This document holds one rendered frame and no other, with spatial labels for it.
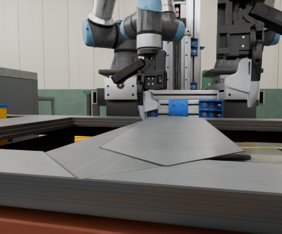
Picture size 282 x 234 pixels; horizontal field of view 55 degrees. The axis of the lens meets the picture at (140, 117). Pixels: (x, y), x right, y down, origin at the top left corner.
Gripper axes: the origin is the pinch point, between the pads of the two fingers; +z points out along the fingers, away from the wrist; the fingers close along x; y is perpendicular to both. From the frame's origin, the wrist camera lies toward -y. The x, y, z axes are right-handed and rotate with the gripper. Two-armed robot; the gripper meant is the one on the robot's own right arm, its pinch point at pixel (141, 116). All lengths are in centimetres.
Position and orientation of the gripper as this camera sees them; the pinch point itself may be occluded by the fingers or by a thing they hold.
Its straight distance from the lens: 83.6
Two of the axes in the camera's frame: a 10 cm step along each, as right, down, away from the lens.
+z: 0.0, 10.0, 0.7
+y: 9.7, 0.2, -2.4
